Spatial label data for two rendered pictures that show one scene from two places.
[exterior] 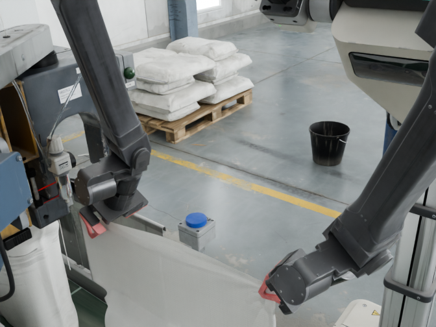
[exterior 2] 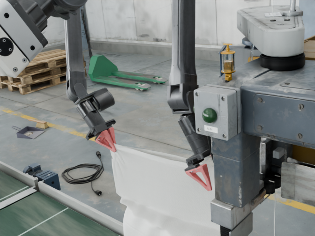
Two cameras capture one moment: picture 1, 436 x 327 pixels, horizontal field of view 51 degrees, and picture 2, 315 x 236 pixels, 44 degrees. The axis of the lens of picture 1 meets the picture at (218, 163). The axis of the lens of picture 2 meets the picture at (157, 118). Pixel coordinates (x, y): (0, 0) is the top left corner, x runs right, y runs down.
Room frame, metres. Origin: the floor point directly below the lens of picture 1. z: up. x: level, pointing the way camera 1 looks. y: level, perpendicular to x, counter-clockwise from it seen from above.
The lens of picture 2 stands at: (1.80, 0.17, 1.54)
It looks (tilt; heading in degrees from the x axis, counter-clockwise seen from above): 20 degrees down; 184
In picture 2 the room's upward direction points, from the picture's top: 5 degrees counter-clockwise
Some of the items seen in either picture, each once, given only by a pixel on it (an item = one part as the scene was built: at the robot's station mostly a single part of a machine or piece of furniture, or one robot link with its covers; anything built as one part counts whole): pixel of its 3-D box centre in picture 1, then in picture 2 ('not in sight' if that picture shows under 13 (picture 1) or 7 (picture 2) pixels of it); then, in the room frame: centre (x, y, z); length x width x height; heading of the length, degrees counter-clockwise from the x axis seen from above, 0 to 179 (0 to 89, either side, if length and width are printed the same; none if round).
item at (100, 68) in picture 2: not in sight; (116, 45); (-4.15, -0.81, 0.58); 1.59 x 0.54 x 1.15; 51
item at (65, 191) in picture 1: (63, 185); not in sight; (0.86, 0.33, 1.11); 0.03 x 0.03 x 0.06
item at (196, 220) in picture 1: (196, 221); not in sight; (1.09, 0.07, 0.84); 0.06 x 0.06 x 0.02
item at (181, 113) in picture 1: (158, 104); not in sight; (3.93, 0.51, 0.20); 0.66 x 0.44 x 0.12; 51
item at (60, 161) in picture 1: (61, 169); not in sight; (0.86, 0.33, 1.14); 0.05 x 0.04 x 0.16; 141
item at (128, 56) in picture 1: (117, 71); (217, 111); (1.10, 0.23, 1.29); 0.08 x 0.05 x 0.09; 51
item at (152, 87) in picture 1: (155, 78); not in sight; (3.95, 0.52, 0.44); 0.66 x 0.42 x 0.14; 45
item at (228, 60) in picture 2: not in sight; (228, 61); (1.04, 0.26, 1.37); 0.03 x 0.02 x 0.03; 51
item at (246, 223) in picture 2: not in sight; (232, 227); (1.05, 0.26, 0.98); 0.09 x 0.05 x 0.05; 141
